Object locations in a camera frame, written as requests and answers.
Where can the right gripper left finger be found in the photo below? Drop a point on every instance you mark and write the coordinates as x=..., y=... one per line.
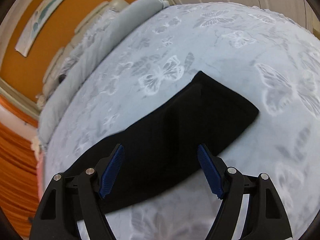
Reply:
x=68, y=199

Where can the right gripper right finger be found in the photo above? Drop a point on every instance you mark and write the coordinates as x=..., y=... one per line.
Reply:
x=266, y=217

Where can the black pants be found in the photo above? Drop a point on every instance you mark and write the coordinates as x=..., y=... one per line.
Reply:
x=161, y=148

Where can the orange curtain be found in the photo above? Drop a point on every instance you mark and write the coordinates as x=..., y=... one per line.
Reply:
x=19, y=191

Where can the butterfly print bed sheet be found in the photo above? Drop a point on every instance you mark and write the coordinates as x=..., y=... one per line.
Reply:
x=262, y=55

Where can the butterfly print pillow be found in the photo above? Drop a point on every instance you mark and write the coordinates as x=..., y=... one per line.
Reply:
x=66, y=57

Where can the grey folded duvet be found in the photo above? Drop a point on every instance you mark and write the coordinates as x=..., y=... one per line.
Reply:
x=127, y=21

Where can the long framed wall picture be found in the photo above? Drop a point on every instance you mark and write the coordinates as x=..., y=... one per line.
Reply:
x=35, y=24

